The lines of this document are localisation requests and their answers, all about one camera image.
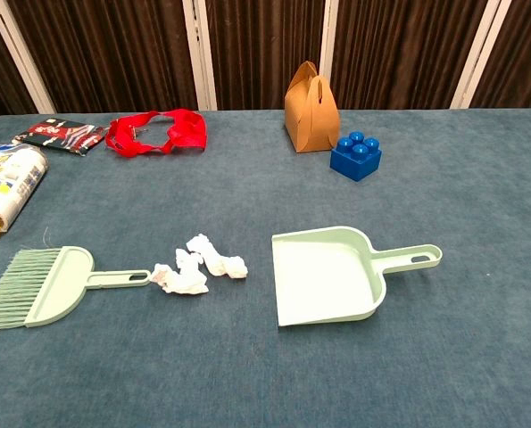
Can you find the white yellow plastic roll pack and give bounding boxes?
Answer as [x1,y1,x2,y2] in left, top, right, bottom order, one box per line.
[0,143,50,240]

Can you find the mint green dustpan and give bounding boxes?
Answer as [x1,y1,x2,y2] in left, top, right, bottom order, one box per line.
[271,226,444,328]

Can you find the black red snack packet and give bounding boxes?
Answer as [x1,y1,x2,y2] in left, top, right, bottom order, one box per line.
[13,117,109,157]

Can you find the red fabric ribbon strap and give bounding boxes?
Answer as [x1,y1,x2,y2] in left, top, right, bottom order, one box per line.
[104,108,208,159]

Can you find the blue toy building block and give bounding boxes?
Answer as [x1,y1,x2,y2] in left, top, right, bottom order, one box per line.
[329,130,383,183]

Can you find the mint green hand broom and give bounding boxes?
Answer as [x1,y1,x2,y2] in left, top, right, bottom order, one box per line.
[0,245,153,333]

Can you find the brown paper gift box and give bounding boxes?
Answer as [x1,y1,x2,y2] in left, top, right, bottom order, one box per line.
[284,61,341,154]

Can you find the white partition frame post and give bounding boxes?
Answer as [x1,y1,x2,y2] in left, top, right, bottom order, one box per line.
[0,0,56,115]
[318,0,342,111]
[450,0,514,110]
[182,0,218,111]

